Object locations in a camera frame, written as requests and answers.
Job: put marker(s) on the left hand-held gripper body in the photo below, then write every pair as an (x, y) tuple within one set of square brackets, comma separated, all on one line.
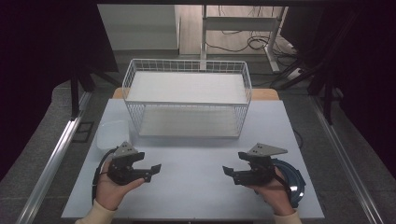
[(120, 169)]

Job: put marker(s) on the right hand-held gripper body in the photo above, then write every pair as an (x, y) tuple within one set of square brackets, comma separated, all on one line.
[(260, 174)]

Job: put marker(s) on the white rectangular container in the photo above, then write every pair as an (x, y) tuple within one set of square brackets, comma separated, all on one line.
[(112, 135)]

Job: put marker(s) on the person's left hand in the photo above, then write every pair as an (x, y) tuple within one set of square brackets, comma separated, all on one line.
[(110, 194)]

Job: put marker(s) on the person's right hand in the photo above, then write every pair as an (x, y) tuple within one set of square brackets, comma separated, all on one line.
[(275, 196)]

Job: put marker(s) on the black metal stand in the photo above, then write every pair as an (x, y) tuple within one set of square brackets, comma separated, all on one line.
[(74, 93), (327, 93)]

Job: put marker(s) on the white power strip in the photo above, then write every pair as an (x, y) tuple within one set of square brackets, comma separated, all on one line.
[(295, 73)]

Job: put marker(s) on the white cabinet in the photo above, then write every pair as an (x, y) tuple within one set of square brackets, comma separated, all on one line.
[(140, 26)]

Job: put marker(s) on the black floor bracket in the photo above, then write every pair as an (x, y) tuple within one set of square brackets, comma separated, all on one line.
[(83, 132)]

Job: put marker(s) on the white desk frame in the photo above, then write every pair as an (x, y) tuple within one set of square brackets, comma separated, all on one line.
[(239, 23)]

